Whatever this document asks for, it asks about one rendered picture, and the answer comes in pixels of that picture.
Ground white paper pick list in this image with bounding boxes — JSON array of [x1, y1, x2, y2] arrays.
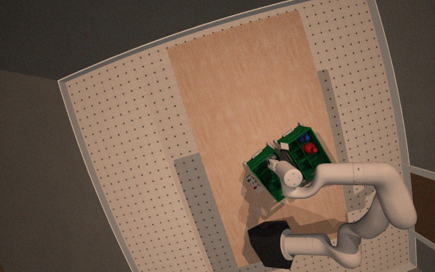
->
[[245, 173, 264, 194]]

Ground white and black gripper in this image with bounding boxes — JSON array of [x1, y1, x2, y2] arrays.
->
[[265, 158, 279, 171]]

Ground green crate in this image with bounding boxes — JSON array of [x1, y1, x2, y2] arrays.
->
[[247, 145, 282, 197], [277, 125, 330, 177]]

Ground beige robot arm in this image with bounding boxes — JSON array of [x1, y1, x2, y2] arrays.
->
[[274, 143, 417, 269]]

